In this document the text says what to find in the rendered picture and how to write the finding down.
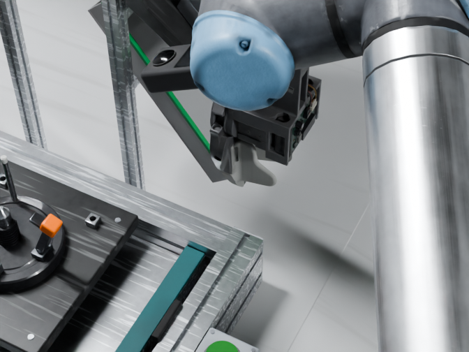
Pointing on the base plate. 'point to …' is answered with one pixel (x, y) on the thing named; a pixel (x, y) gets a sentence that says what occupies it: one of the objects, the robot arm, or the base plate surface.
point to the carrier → (50, 255)
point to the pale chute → (202, 128)
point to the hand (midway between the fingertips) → (236, 172)
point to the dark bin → (164, 19)
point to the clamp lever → (49, 229)
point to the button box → (223, 340)
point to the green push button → (222, 347)
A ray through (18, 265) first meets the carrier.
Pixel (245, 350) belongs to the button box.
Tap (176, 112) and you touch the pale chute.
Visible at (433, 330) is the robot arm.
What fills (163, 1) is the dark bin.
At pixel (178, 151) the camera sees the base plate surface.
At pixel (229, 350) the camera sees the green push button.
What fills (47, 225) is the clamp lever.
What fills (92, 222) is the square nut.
